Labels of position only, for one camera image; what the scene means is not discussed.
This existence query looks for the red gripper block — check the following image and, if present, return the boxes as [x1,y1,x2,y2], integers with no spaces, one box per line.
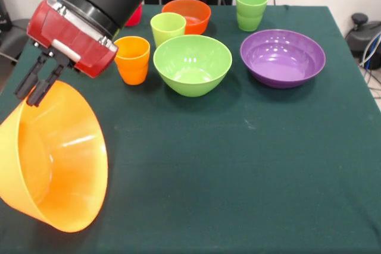
[14,0,119,108]

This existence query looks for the large orange bowl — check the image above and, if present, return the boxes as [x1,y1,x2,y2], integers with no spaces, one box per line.
[0,80,108,233]

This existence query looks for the black equipment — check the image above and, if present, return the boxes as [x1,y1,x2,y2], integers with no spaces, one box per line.
[0,0,13,32]

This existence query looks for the orange cup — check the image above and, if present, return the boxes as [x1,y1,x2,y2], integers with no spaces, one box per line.
[114,36,151,86]

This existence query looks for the pink cup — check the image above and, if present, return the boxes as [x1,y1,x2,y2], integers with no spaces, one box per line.
[124,4,143,27]

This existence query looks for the lime cup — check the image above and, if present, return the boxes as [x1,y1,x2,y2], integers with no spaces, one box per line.
[149,12,187,48]

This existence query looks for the green bowl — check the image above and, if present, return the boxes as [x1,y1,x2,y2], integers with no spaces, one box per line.
[153,35,233,98]

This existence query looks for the red-orange bowl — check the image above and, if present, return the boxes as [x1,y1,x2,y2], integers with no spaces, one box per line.
[161,0,212,36]

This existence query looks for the dark green tablecloth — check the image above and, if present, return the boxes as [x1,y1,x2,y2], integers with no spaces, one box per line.
[0,2,381,254]

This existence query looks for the green cup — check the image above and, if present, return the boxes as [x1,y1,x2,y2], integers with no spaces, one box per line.
[235,0,269,32]

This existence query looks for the purple bowl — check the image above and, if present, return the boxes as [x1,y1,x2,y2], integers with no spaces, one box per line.
[239,29,326,89]

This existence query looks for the tangled floor cables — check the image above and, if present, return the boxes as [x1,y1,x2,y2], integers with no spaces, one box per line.
[358,32,381,99]

